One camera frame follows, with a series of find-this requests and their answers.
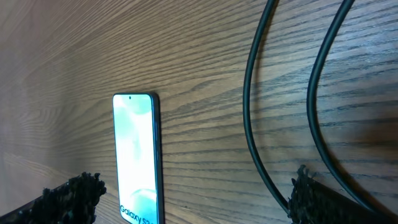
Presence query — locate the black charging cable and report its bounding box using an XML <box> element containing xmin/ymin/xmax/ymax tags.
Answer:
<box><xmin>242</xmin><ymin>0</ymin><xmax>383</xmax><ymax>215</ymax></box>

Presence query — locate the black smartphone with lit screen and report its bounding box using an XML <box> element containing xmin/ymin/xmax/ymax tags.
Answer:
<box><xmin>113</xmin><ymin>93</ymin><xmax>165</xmax><ymax>224</ymax></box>

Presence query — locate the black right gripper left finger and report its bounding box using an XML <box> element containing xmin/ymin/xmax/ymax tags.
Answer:
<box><xmin>1</xmin><ymin>172</ymin><xmax>106</xmax><ymax>224</ymax></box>

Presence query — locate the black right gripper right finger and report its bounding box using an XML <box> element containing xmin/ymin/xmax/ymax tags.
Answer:
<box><xmin>288</xmin><ymin>165</ymin><xmax>396</xmax><ymax>224</ymax></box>

